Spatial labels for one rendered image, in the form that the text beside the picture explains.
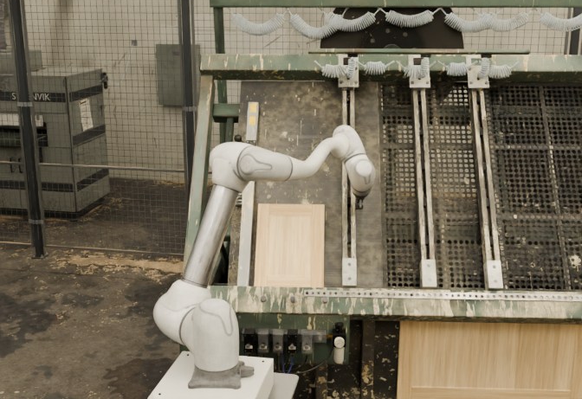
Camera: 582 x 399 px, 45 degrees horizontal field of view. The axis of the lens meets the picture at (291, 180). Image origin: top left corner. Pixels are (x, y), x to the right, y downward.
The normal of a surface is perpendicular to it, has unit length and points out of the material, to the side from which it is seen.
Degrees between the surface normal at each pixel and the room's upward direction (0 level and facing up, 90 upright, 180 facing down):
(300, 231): 51
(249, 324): 90
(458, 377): 90
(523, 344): 90
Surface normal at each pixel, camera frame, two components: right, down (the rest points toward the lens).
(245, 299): -0.04, -0.41
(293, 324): -0.04, 0.25
